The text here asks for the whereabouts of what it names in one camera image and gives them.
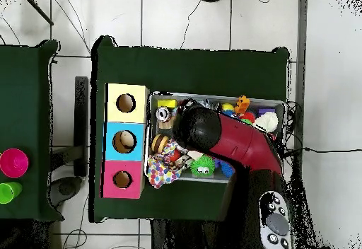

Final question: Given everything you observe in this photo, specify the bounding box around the pink plastic cup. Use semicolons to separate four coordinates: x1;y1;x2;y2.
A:
0;147;30;178

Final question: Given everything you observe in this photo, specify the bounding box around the wooden box with three holes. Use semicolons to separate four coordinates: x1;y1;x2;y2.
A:
100;83;150;199

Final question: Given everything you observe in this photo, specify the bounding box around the wooden toy hamburger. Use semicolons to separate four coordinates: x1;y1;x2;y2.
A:
151;134;170;154

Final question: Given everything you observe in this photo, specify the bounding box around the green spiky ball with eyes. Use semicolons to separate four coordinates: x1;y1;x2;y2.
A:
189;155;218;178

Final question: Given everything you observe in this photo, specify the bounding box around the polka-dot fabric cloth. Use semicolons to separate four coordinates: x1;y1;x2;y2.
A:
146;139;185;190

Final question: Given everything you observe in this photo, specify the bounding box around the dark green table cloth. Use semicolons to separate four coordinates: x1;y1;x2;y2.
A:
89;35;291;224
0;40;64;221

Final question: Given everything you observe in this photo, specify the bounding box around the blue spiky rubber ball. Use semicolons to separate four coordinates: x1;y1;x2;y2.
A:
219;159;236;178

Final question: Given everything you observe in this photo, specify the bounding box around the orange plastic toy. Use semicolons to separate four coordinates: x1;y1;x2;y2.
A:
234;95;252;115

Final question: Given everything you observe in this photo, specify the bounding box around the cream waffle cloth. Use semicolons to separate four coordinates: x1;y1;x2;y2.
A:
252;111;280;133

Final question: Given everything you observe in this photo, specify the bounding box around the black flat panel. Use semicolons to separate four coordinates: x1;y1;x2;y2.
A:
73;76;90;178

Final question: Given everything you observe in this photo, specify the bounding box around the dark grey stand foot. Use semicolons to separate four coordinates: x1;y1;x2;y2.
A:
48;176;83;208

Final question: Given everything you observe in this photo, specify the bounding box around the black rod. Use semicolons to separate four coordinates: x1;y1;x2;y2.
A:
23;0;54;26

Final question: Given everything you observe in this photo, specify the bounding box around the green plastic cup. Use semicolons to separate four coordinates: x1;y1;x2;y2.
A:
0;181;23;204

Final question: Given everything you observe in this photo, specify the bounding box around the shallow wire mesh bin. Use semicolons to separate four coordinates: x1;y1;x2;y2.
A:
144;91;287;187

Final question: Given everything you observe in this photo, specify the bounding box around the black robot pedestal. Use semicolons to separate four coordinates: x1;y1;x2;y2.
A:
150;219;227;249

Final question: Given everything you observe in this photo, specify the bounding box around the black cable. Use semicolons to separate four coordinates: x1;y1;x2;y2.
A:
285;146;362;158

